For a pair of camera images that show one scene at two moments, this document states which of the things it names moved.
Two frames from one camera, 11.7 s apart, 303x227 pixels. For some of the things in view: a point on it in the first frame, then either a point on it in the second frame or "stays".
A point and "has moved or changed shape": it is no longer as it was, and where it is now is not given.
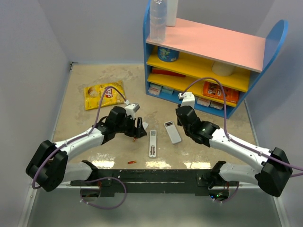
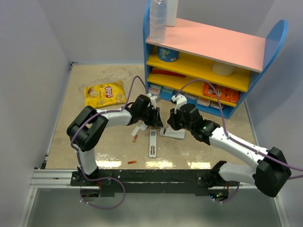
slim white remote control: [152, 143] stays
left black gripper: [135, 132] → [155, 120]
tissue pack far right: [216, 105] stays
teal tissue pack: [167, 90] stays
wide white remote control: [172, 132] has moved or changed shape
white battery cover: [145, 125] stays
